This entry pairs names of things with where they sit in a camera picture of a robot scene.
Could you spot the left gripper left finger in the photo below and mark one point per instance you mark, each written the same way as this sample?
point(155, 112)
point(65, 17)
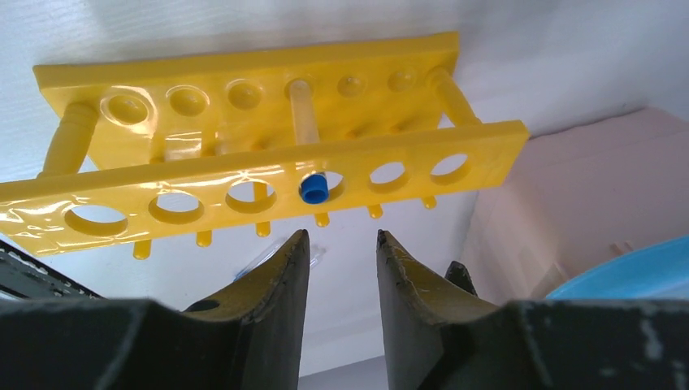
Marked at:
point(247, 335)

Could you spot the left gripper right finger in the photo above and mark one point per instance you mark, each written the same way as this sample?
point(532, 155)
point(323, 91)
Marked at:
point(438, 336)

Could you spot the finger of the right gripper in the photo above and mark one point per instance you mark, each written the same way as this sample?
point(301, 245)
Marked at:
point(458, 274)

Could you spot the blue-capped clear test tube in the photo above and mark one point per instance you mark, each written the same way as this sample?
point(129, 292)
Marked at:
point(313, 188)

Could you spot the blue plastic box lid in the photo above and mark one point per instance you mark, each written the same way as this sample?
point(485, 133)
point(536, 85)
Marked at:
point(656, 272)

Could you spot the yellow test tube rack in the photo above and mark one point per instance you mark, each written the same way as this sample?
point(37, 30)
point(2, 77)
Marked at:
point(162, 147)

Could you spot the pink plastic storage box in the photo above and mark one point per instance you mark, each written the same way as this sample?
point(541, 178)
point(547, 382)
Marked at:
point(576, 199)

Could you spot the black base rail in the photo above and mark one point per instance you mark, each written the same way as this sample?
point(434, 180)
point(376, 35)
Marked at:
point(25, 277)

